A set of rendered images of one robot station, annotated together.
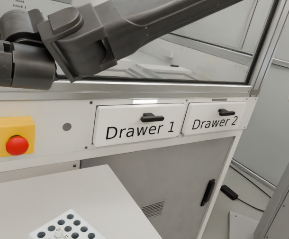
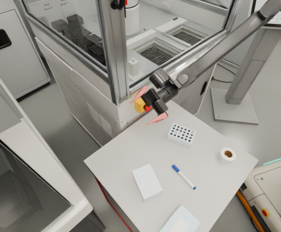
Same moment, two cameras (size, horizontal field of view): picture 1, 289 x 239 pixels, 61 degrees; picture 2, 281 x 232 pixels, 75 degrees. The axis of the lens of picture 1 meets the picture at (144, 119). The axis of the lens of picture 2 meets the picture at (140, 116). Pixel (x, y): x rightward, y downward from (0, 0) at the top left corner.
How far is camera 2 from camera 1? 59 cm
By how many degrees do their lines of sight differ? 29
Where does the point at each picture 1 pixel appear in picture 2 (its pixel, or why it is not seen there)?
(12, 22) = (158, 78)
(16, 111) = not seen: hidden behind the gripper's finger
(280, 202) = (239, 80)
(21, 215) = (155, 129)
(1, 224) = (152, 134)
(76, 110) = not seen: hidden behind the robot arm
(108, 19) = (196, 74)
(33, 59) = (173, 92)
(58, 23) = (182, 82)
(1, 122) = (139, 101)
